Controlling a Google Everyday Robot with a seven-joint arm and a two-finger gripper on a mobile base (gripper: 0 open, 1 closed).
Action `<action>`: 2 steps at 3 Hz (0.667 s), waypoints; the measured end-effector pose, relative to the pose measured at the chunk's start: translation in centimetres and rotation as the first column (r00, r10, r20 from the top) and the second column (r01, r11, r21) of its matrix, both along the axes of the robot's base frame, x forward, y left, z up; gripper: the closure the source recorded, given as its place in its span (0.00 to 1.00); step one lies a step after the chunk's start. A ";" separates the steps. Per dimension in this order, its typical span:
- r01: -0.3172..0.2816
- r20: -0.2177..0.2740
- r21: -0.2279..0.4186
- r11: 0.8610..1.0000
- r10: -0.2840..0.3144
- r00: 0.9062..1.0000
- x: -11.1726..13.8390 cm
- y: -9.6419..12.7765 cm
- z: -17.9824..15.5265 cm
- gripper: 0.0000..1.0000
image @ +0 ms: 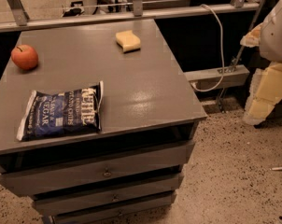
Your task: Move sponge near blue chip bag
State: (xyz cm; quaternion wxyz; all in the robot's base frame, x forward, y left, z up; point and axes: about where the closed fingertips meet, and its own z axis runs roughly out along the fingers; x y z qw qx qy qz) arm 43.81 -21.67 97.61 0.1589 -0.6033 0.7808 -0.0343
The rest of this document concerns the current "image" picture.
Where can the bottom drawer with knob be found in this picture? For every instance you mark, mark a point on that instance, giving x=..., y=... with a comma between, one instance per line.
x=117, y=209

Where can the blue chip bag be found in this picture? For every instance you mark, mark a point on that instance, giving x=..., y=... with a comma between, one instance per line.
x=48, y=115

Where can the red apple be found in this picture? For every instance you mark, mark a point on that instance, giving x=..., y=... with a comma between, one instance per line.
x=25, y=57

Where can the middle drawer with knob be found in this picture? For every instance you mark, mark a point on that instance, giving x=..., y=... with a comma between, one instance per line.
x=112, y=191

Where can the grey drawer cabinet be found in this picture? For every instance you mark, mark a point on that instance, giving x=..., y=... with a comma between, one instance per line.
x=101, y=128

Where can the grey metal rail frame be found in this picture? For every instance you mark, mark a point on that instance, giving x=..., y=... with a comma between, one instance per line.
x=26, y=15

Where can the top drawer with knob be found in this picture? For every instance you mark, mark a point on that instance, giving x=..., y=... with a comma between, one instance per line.
x=77, y=173

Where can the drawer with knob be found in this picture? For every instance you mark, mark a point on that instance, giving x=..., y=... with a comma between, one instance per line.
x=117, y=209
x=112, y=191
x=77, y=173

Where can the white stick on floor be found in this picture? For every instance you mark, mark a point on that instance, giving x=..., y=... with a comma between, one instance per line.
x=276, y=168

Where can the yellow sponge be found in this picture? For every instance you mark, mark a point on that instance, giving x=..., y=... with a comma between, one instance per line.
x=128, y=41

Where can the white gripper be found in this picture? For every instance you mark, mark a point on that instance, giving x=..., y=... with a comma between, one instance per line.
x=277, y=38

